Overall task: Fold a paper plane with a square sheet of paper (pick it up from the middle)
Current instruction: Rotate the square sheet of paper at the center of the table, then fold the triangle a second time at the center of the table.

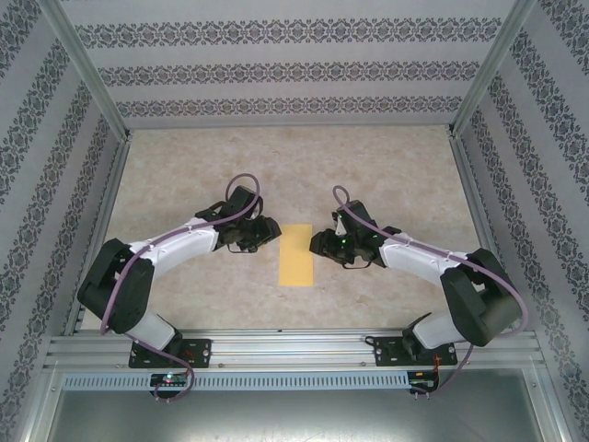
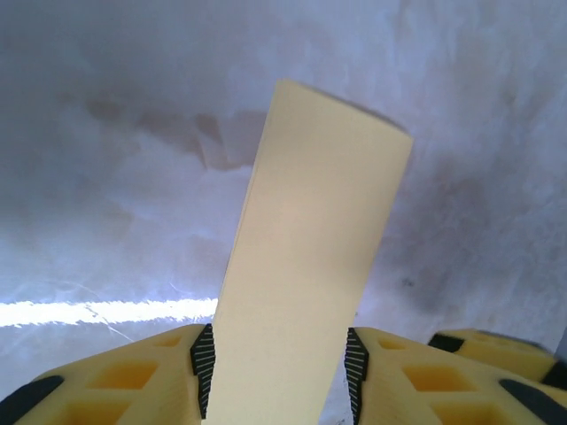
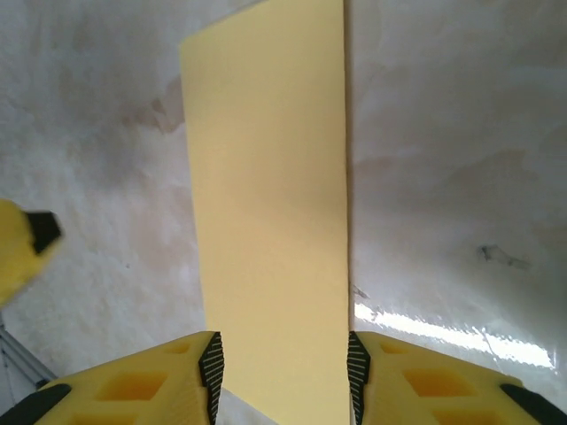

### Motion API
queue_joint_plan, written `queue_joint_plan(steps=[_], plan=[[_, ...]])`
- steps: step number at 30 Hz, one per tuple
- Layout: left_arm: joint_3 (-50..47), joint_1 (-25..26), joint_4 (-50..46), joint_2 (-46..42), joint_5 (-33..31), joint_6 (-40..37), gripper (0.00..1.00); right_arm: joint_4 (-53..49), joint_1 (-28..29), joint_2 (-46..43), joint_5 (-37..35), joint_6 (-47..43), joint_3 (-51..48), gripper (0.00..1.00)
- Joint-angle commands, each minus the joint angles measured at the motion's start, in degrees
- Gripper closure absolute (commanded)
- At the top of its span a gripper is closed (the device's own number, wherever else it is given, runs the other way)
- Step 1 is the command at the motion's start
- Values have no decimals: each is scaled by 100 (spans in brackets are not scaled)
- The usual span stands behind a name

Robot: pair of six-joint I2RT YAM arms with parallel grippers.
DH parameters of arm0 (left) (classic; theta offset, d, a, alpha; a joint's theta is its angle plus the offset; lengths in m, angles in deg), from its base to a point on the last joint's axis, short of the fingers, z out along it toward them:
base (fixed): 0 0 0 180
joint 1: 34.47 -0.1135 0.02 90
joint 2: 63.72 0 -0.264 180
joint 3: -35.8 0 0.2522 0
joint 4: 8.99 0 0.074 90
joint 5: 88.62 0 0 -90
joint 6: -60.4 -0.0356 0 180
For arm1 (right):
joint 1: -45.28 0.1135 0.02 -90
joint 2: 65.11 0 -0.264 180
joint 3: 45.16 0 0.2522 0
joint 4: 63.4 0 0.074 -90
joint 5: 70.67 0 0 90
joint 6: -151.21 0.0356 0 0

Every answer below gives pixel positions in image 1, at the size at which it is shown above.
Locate aluminium mounting rail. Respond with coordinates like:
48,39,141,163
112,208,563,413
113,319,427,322
43,327,547,370

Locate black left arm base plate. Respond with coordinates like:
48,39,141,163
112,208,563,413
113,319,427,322
128,338,213,369

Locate aluminium frame post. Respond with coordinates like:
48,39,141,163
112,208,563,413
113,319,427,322
39,0,133,142
446,0,538,139

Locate grey metal sheet panel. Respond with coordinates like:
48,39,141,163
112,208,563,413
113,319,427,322
27,367,565,442

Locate slotted grey cable duct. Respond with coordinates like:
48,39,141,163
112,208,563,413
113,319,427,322
62,371,411,391

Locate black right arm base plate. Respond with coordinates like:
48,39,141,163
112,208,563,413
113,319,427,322
371,334,459,368

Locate aluminium side rail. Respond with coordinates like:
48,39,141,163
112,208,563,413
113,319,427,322
448,133,524,331
64,131,133,336

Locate yellow paper sheet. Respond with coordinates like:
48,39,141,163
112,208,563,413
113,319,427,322
278,223,316,287

